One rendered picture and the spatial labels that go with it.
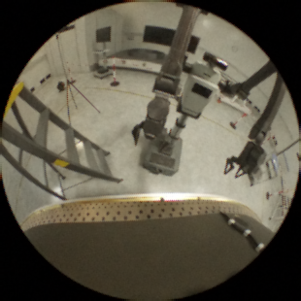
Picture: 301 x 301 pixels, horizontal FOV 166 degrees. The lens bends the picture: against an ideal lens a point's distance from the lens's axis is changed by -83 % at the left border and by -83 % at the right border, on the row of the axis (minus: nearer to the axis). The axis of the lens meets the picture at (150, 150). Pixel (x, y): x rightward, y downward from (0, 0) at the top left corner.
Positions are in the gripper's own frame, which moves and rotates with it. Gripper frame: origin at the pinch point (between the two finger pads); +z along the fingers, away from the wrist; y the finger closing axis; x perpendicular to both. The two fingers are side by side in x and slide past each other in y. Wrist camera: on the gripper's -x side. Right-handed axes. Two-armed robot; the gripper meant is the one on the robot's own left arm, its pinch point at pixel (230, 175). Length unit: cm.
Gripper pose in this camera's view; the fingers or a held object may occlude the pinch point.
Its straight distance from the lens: 60.2
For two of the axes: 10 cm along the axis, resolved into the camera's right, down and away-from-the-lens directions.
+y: 9.5, 3.1, 0.0
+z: -2.6, 8.0, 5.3
